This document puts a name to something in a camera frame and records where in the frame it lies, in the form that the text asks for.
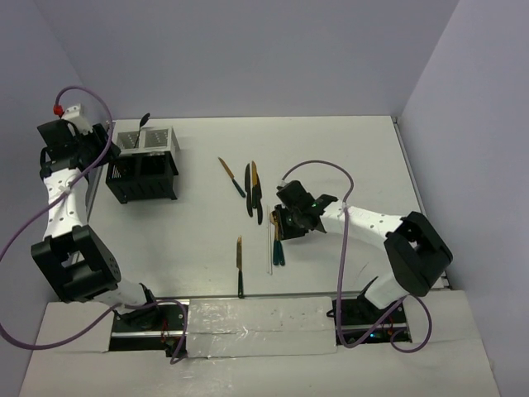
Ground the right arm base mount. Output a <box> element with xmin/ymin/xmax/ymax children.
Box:
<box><xmin>341</xmin><ymin>299</ymin><xmax>411</xmax><ymax>344</ymax></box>

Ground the black serrated knife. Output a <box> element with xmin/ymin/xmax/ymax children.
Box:
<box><xmin>245</xmin><ymin>164</ymin><xmax>253</xmax><ymax>218</ymax></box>

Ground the clear glass straw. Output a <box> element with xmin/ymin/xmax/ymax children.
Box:
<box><xmin>264</xmin><ymin>204</ymin><xmax>274</xmax><ymax>276</ymax></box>

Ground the gold knife black handle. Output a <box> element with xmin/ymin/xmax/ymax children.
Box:
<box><xmin>251</xmin><ymin>161</ymin><xmax>262</xmax><ymax>208</ymax></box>

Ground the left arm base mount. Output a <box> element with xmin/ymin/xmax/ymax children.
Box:
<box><xmin>108</xmin><ymin>299</ymin><xmax>188</xmax><ymax>361</ymax></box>

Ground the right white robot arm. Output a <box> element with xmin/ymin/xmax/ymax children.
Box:
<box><xmin>274</xmin><ymin>180</ymin><xmax>453</xmax><ymax>323</ymax></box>

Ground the gold knife green handle far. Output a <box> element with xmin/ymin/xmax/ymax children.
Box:
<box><xmin>217</xmin><ymin>157</ymin><xmax>246</xmax><ymax>198</ymax></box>

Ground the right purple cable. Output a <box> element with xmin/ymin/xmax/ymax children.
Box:
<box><xmin>283</xmin><ymin>160</ymin><xmax>433</xmax><ymax>353</ymax></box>

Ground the black spoon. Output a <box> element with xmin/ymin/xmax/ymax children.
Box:
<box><xmin>133</xmin><ymin>112</ymin><xmax>150</xmax><ymax>149</ymax></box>

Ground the black knife lower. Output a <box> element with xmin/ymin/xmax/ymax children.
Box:
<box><xmin>254</xmin><ymin>185</ymin><xmax>264</xmax><ymax>225</ymax></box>

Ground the gold spoon green handle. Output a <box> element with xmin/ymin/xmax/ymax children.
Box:
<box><xmin>269</xmin><ymin>211</ymin><xmax>285</xmax><ymax>265</ymax></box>

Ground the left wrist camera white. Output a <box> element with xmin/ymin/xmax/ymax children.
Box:
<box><xmin>53</xmin><ymin>103</ymin><xmax>92</xmax><ymax>136</ymax></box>

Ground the black utensil caddy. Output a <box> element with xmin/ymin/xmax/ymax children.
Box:
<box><xmin>106</xmin><ymin>151</ymin><xmax>179</xmax><ymax>204</ymax></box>

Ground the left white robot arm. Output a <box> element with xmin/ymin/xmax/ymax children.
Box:
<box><xmin>31</xmin><ymin>118</ymin><xmax>162</xmax><ymax>330</ymax></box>

